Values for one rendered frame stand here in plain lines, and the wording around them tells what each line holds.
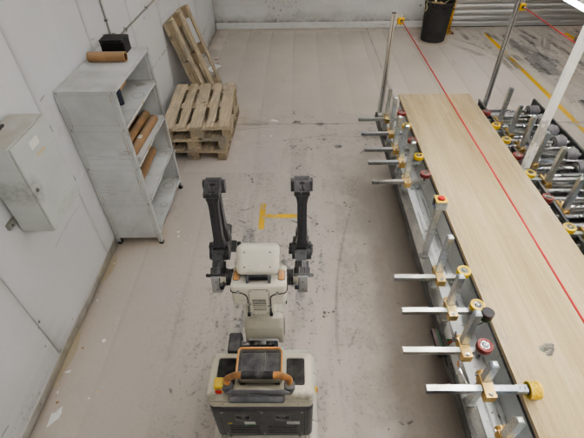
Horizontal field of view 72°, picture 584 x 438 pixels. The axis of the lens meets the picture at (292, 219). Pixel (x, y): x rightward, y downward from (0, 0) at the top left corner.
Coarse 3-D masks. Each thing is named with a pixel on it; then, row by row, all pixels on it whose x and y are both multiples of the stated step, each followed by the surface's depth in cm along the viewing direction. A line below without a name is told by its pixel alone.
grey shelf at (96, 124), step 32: (96, 64) 323; (128, 64) 322; (64, 96) 289; (96, 96) 289; (128, 96) 346; (96, 128) 306; (128, 128) 312; (160, 128) 406; (96, 160) 326; (128, 160) 326; (160, 160) 405; (96, 192) 349; (128, 192) 348; (160, 192) 428; (128, 224) 374; (160, 224) 391
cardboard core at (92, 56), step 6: (90, 54) 321; (96, 54) 321; (102, 54) 321; (108, 54) 321; (114, 54) 321; (120, 54) 321; (126, 54) 326; (90, 60) 323; (96, 60) 323; (102, 60) 323; (108, 60) 323; (114, 60) 323; (120, 60) 323; (126, 60) 327
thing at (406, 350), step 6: (402, 348) 212; (408, 348) 211; (414, 348) 211; (420, 348) 211; (426, 348) 211; (432, 348) 211; (438, 348) 211; (444, 348) 211; (450, 348) 211; (456, 348) 211; (474, 348) 211; (402, 354) 212; (408, 354) 212; (414, 354) 212; (420, 354) 211; (426, 354) 211; (432, 354) 211; (438, 354) 211; (444, 354) 211; (450, 354) 211; (456, 354) 211; (474, 354) 211; (480, 354) 210
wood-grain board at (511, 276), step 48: (432, 96) 416; (432, 144) 349; (480, 144) 348; (480, 192) 300; (528, 192) 299; (480, 240) 263; (528, 240) 263; (480, 288) 235; (528, 288) 234; (576, 288) 234; (528, 336) 211; (576, 336) 211; (576, 384) 192; (576, 432) 176
